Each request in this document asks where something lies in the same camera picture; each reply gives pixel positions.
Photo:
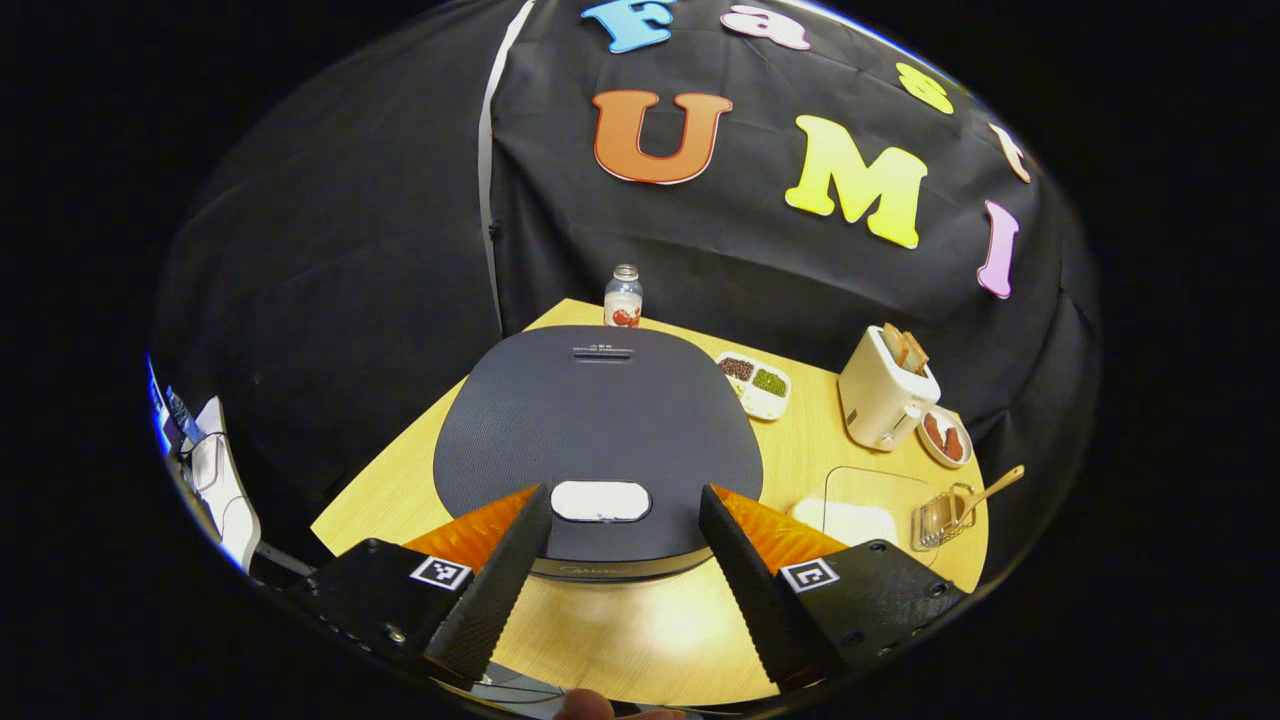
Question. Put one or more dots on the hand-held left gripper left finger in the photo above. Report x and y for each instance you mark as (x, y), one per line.
(495, 585)

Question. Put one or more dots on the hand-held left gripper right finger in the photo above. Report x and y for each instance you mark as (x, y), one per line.
(755, 600)

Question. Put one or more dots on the beige rice cooker black lid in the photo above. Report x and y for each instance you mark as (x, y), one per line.
(600, 430)

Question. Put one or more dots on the wooden spoon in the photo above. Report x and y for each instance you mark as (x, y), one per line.
(990, 490)

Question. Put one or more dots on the white divided bean dish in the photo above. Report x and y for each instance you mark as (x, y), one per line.
(755, 390)

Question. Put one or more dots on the white round plate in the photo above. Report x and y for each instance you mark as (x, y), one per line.
(930, 455)

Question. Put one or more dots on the white toaster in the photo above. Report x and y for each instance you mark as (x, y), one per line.
(880, 405)

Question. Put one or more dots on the brown meat piece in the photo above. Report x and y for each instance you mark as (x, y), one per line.
(934, 432)
(953, 443)

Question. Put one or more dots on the white desktop device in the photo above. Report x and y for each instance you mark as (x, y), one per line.
(225, 480)

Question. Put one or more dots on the toast slice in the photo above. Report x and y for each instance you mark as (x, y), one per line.
(915, 352)
(895, 345)

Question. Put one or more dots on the small clear bottle red label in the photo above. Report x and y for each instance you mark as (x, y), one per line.
(623, 300)

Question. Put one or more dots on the computer monitor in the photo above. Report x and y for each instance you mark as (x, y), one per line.
(180, 415)

